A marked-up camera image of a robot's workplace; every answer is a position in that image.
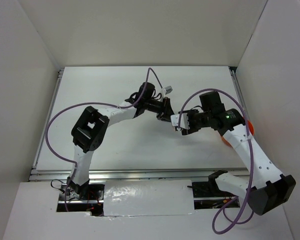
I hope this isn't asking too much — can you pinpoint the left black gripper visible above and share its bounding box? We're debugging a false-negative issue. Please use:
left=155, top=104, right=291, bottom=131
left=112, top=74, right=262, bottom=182
left=144, top=97, right=174, bottom=123

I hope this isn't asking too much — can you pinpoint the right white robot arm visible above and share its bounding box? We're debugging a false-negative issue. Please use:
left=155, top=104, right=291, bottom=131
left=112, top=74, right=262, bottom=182
left=171, top=90, right=296, bottom=216

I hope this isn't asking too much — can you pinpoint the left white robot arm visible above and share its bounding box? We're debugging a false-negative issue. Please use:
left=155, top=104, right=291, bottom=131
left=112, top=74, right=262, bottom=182
left=67, top=82, right=174, bottom=200

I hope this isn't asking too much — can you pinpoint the orange round organizer container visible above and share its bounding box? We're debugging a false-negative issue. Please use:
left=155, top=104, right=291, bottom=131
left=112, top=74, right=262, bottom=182
left=221, top=121, right=255, bottom=147

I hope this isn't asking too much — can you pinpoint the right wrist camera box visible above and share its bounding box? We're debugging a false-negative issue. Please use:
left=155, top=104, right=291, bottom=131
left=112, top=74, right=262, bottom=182
left=170, top=113, right=190, bottom=131

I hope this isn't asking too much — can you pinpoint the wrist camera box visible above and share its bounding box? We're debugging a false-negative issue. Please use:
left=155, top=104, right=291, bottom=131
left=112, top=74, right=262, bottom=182
left=170, top=113, right=190, bottom=131
left=160, top=85, right=173, bottom=95

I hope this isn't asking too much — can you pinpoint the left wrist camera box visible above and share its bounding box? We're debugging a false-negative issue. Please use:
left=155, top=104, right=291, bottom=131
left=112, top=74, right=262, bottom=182
left=160, top=85, right=173, bottom=95

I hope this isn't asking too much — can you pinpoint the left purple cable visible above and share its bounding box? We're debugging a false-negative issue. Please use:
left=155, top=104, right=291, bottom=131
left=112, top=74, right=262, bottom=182
left=44, top=66, right=163, bottom=213

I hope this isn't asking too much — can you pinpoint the purple cable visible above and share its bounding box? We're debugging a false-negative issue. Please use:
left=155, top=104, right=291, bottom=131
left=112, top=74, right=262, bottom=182
left=177, top=88, right=256, bottom=235
left=44, top=66, right=163, bottom=213

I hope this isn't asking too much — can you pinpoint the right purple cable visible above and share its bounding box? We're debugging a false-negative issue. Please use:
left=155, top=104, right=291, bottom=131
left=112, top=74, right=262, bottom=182
left=177, top=88, right=256, bottom=235

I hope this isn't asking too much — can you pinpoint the aluminium table frame rail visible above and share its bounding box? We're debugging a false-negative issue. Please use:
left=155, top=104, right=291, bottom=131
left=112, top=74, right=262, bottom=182
left=29, top=66, right=249, bottom=182

